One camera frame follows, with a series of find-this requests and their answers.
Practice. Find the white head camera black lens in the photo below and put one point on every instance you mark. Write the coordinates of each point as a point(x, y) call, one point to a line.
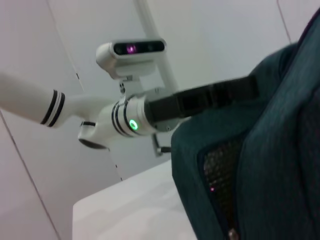
point(130, 55)

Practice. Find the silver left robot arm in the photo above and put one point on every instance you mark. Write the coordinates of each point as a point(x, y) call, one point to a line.
point(75, 107)

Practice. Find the dark teal fabric lunch bag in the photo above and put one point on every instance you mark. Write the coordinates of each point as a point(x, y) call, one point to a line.
point(275, 150)

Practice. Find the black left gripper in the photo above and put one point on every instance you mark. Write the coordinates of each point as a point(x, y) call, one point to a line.
point(180, 105)

